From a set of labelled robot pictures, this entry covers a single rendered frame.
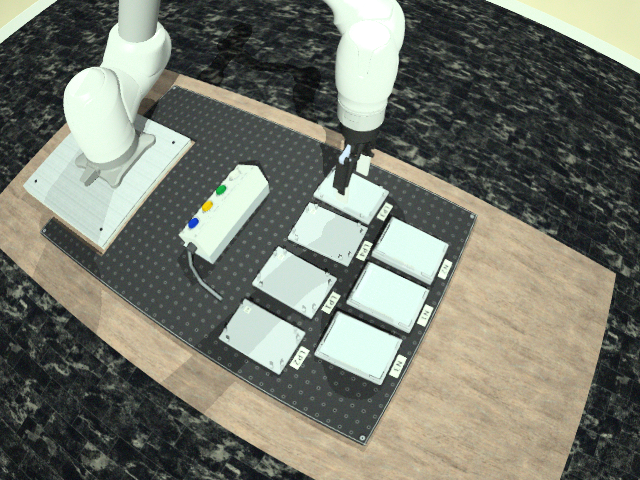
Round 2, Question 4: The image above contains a white button panel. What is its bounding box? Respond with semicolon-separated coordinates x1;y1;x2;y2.
179;165;269;301

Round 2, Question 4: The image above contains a white label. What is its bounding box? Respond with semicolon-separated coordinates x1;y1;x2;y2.
389;355;406;378
377;203;393;221
356;241;372;261
417;305;433;327
290;346;309;370
321;292;340;314
438;259;452;279

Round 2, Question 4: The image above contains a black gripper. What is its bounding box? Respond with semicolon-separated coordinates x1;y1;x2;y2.
332;122;379;205

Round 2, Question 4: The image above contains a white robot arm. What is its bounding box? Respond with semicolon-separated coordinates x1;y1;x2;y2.
64;0;405;188

